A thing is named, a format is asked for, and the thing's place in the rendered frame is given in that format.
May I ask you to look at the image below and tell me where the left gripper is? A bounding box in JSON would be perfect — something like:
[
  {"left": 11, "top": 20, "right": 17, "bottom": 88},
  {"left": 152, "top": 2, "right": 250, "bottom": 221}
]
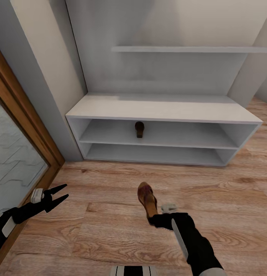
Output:
[{"left": 25, "top": 184, "right": 69, "bottom": 217}]

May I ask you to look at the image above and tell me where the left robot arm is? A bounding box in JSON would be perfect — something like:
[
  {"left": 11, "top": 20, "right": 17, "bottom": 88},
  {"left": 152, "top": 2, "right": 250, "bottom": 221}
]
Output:
[{"left": 0, "top": 184, "right": 69, "bottom": 249}]

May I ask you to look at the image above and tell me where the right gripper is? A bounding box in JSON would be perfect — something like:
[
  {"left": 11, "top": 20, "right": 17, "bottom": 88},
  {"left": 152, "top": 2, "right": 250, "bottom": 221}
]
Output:
[{"left": 147, "top": 214, "right": 170, "bottom": 229}]

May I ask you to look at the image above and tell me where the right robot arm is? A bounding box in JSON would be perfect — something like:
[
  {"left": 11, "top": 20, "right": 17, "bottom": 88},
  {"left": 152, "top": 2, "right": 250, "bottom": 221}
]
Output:
[{"left": 147, "top": 203, "right": 228, "bottom": 276}]

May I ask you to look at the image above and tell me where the sandal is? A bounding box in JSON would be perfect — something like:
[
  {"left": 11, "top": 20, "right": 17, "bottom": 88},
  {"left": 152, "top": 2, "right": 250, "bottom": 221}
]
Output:
[
  {"left": 135, "top": 122, "right": 144, "bottom": 138},
  {"left": 138, "top": 182, "right": 158, "bottom": 219}
]

